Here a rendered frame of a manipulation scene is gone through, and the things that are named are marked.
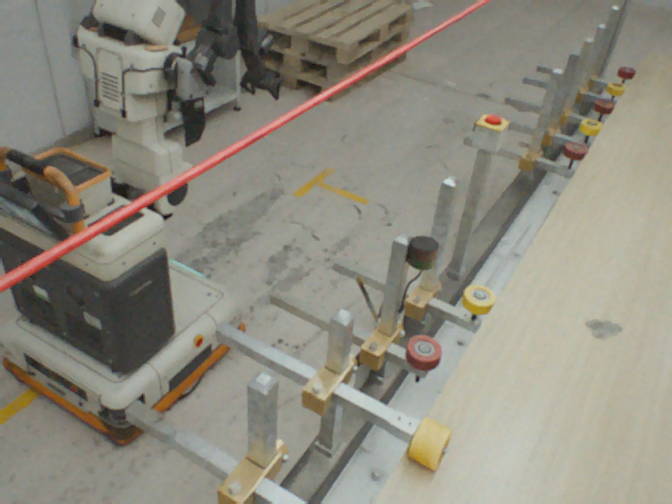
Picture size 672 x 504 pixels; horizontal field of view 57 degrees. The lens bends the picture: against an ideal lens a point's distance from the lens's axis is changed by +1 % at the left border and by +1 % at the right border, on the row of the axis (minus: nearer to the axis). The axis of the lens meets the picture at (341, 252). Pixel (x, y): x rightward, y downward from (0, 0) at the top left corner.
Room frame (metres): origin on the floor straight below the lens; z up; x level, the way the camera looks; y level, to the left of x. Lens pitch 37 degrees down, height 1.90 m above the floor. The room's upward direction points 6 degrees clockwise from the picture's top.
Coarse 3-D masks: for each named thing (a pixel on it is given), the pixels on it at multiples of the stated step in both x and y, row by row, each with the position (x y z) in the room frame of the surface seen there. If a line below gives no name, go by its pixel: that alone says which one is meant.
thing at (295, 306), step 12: (276, 300) 1.16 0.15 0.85; (288, 300) 1.15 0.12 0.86; (300, 300) 1.15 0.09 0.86; (300, 312) 1.12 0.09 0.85; (312, 312) 1.12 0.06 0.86; (324, 312) 1.12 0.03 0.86; (324, 324) 1.09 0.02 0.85; (360, 336) 1.05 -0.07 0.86; (396, 348) 1.02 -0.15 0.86; (396, 360) 1.00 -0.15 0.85; (420, 372) 0.97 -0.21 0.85
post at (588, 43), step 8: (592, 40) 2.62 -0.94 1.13; (584, 48) 2.62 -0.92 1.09; (584, 56) 2.61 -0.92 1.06; (584, 64) 2.61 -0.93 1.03; (576, 72) 2.62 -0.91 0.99; (576, 80) 2.61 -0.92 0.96; (576, 88) 2.61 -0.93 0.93; (568, 96) 2.62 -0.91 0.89; (568, 104) 2.61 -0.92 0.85; (560, 128) 2.61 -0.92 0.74
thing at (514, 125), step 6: (492, 114) 2.49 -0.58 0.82; (510, 120) 2.45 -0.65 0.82; (510, 126) 2.43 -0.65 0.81; (516, 126) 2.42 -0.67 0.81; (522, 126) 2.41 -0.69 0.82; (528, 126) 2.41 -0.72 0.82; (534, 126) 2.41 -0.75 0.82; (522, 132) 2.40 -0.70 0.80; (528, 132) 2.39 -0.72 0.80; (558, 138) 2.34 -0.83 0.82; (564, 138) 2.33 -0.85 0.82; (570, 138) 2.33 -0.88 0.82; (564, 144) 2.32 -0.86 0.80; (582, 144) 2.29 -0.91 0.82; (588, 144) 2.29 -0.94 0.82
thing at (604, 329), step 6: (588, 324) 1.13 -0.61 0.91; (594, 324) 1.12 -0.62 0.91; (600, 324) 1.12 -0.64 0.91; (606, 324) 1.12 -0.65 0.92; (612, 324) 1.13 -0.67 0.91; (618, 324) 1.13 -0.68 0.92; (594, 330) 1.11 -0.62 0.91; (600, 330) 1.10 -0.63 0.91; (606, 330) 1.10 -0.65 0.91; (612, 330) 1.10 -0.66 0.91; (618, 330) 1.12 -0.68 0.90; (600, 336) 1.09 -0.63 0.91; (606, 336) 1.09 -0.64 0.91
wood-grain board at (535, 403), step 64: (640, 128) 2.32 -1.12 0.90; (576, 192) 1.76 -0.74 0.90; (640, 192) 1.81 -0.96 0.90; (576, 256) 1.41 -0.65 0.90; (640, 256) 1.44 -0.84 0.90; (512, 320) 1.12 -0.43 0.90; (576, 320) 1.14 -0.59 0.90; (640, 320) 1.17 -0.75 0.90; (448, 384) 0.89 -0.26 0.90; (512, 384) 0.91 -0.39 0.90; (576, 384) 0.93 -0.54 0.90; (640, 384) 0.95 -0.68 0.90; (448, 448) 0.73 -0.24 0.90; (512, 448) 0.75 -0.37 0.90; (576, 448) 0.77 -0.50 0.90; (640, 448) 0.78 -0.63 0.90
